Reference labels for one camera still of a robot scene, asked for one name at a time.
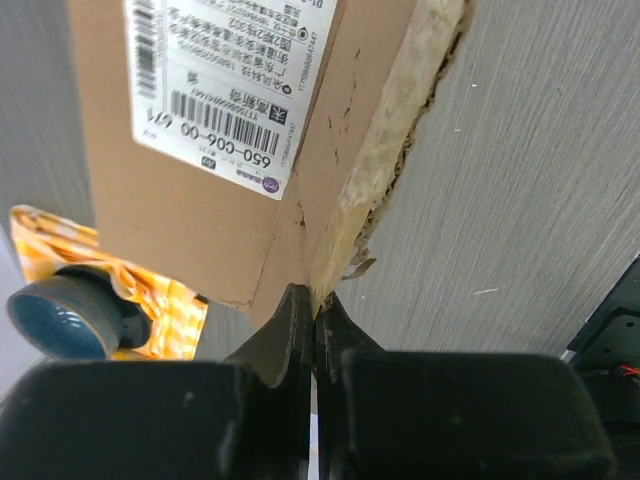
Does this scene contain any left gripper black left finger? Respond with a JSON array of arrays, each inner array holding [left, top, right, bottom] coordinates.
[[1, 284, 313, 479]]

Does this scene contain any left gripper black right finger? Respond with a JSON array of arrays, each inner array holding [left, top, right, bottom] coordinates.
[[315, 297, 616, 479]]

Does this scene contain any brown cardboard express box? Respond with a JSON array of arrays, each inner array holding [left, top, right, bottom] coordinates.
[[67, 1, 473, 324]]

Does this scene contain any orange checkered cloth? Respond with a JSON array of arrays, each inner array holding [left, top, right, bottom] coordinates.
[[9, 205, 208, 360]]

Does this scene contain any blue ceramic bowl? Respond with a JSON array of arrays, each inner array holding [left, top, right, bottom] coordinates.
[[6, 266, 151, 360]]

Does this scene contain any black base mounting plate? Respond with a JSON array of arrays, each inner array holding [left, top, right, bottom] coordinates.
[[561, 259, 639, 479]]

